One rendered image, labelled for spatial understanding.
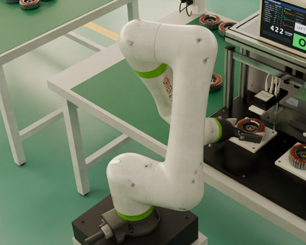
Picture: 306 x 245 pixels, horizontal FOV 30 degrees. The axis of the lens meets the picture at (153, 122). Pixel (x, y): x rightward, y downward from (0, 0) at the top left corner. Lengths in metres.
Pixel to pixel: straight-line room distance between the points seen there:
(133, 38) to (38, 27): 1.64
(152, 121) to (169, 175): 0.79
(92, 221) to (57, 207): 1.26
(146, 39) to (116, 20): 3.22
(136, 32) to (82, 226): 0.66
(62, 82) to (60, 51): 1.76
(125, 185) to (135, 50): 0.39
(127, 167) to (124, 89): 0.96
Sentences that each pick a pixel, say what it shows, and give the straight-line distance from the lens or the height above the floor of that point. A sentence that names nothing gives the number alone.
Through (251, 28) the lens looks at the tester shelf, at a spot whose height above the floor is 1.11.
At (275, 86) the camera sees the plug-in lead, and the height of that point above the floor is 0.91.
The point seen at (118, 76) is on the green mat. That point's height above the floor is 0.75.
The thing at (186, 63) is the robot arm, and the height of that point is 1.39.
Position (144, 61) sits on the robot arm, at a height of 1.36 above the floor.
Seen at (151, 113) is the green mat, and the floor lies 0.75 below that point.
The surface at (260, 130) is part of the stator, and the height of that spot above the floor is 0.82.
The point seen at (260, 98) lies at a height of 0.92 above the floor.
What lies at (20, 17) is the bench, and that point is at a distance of 3.32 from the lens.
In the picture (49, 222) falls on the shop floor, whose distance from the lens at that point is 3.06.
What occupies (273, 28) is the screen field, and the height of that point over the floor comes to 1.18.
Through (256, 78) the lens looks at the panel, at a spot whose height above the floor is 0.85.
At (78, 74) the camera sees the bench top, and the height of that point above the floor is 0.75.
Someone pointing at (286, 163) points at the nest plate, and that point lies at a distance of 2.14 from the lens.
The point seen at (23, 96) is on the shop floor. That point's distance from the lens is 4.00.
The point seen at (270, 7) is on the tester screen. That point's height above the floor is 1.26.
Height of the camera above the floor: 2.20
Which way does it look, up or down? 38 degrees down
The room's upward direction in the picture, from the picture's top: 4 degrees counter-clockwise
